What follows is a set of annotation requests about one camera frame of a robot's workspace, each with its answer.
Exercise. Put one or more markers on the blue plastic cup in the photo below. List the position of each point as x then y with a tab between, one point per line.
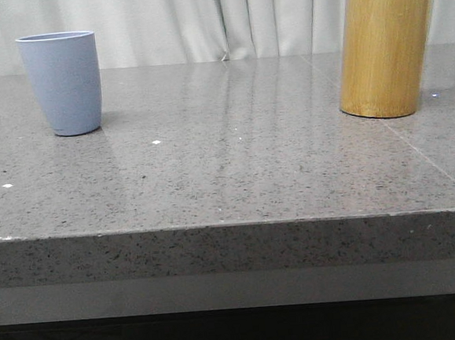
64	73

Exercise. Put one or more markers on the bamboo wooden cylinder holder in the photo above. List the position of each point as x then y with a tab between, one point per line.
383	53

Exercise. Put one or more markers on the white curtain backdrop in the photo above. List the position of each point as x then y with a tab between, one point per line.
138	33

